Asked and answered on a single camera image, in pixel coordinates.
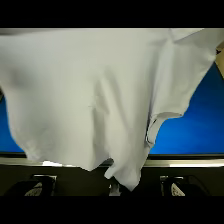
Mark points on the white T-shirt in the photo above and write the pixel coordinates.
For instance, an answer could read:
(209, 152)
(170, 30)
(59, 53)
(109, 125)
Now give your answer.
(83, 93)

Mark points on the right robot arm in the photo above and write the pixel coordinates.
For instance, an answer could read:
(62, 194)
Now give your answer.
(181, 187)

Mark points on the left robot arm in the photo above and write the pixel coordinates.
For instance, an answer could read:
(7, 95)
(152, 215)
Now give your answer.
(31, 187)

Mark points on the silver frame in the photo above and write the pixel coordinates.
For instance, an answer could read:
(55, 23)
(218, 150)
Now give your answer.
(186, 163)

